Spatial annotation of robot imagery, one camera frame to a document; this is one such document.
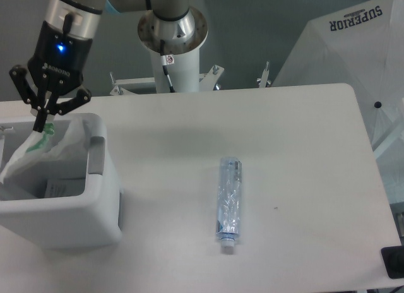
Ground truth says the white Superior umbrella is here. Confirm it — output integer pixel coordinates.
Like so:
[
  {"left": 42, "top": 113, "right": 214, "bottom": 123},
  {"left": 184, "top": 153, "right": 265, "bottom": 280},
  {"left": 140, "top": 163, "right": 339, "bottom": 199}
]
[{"left": 271, "top": 0, "right": 404, "bottom": 240}]

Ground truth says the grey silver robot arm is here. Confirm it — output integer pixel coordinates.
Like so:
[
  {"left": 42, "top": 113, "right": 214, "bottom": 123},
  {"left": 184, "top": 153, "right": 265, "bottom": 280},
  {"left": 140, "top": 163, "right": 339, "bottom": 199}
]
[{"left": 9, "top": 0, "right": 196, "bottom": 133}]

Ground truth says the metal table clamp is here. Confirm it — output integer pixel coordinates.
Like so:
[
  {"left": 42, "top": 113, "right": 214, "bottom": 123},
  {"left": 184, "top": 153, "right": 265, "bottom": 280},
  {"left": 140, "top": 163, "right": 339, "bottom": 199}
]
[
  {"left": 199, "top": 64, "right": 225, "bottom": 91},
  {"left": 110, "top": 72, "right": 156, "bottom": 96},
  {"left": 256, "top": 61, "right": 272, "bottom": 88}
]

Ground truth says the paper sheet inside bin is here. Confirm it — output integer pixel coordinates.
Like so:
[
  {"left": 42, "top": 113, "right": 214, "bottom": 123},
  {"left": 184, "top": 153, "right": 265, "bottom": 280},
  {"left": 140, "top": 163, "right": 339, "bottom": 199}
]
[{"left": 44, "top": 179, "right": 85, "bottom": 198}]

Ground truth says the middle metal table clamp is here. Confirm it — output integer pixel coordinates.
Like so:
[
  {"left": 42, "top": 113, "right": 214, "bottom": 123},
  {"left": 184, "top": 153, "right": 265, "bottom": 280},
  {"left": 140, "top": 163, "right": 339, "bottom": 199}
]
[{"left": 199, "top": 64, "right": 225, "bottom": 91}]

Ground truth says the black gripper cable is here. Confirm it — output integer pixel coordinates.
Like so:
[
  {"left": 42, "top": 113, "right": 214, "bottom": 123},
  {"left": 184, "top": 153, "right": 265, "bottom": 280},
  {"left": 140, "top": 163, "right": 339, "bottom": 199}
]
[{"left": 62, "top": 13, "right": 74, "bottom": 37}]

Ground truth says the white trash can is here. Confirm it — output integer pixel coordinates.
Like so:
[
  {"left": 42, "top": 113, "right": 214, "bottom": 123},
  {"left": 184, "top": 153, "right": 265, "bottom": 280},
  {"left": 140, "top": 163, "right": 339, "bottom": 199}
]
[{"left": 1, "top": 113, "right": 122, "bottom": 249}]

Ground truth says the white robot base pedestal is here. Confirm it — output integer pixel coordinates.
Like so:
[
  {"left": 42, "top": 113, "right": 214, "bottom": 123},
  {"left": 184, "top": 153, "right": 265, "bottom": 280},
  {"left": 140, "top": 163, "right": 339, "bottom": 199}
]
[{"left": 138, "top": 7, "right": 208, "bottom": 93}]

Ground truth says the left metal table clamp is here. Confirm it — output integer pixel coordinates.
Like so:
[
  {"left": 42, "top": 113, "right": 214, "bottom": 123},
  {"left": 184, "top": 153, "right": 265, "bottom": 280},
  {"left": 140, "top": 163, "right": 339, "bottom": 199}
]
[{"left": 110, "top": 72, "right": 156, "bottom": 96}]

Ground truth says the crushed clear plastic bottle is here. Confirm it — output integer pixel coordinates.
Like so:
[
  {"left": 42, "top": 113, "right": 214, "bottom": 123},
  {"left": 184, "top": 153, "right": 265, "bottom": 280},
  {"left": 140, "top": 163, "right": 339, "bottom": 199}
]
[{"left": 215, "top": 157, "right": 242, "bottom": 255}]

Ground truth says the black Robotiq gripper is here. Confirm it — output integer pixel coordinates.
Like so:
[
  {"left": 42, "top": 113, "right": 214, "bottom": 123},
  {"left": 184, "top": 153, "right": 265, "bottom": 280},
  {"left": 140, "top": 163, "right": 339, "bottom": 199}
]
[{"left": 9, "top": 21, "right": 93, "bottom": 132}]

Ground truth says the white plastic wrapper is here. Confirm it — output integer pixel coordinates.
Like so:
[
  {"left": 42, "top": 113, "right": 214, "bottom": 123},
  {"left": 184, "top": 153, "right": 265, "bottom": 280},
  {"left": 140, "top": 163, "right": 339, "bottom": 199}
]
[{"left": 1, "top": 117, "right": 87, "bottom": 184}]

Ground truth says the black device at table edge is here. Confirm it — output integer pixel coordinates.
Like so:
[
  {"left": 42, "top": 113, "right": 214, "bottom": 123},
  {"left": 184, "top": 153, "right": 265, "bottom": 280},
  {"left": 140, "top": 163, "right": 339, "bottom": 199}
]
[{"left": 381, "top": 246, "right": 403, "bottom": 279}]

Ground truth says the right metal table clamp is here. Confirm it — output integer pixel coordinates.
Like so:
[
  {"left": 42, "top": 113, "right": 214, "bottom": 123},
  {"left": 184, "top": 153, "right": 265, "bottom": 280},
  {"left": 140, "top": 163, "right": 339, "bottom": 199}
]
[{"left": 256, "top": 61, "right": 272, "bottom": 88}]

